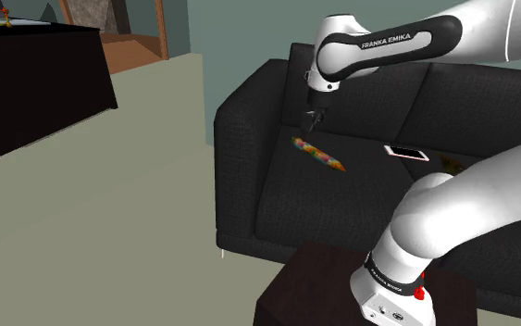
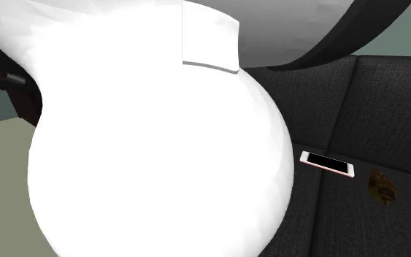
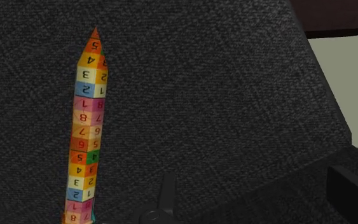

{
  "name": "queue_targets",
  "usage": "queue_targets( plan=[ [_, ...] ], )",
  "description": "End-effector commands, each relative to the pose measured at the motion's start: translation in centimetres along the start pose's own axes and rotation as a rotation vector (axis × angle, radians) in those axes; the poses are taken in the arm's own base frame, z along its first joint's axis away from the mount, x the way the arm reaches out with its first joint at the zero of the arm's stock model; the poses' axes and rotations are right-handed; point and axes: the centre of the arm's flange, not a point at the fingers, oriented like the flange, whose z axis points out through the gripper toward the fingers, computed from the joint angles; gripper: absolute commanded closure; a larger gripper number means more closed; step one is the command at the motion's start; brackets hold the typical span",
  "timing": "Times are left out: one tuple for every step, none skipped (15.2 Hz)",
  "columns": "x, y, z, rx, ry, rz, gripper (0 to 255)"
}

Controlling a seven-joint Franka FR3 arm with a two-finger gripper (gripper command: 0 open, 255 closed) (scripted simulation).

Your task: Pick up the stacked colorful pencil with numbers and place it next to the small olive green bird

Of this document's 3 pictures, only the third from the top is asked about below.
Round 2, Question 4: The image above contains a dark grey fabric sofa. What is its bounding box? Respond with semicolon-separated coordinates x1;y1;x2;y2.
0;0;358;224

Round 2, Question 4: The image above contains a multicoloured numbered pencil-shaped toy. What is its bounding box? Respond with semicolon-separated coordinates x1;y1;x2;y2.
61;26;109;224

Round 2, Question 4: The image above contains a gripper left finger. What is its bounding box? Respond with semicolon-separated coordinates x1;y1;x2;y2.
131;172;180;224

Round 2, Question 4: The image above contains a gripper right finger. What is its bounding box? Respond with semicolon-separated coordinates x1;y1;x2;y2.
326;165;358;224

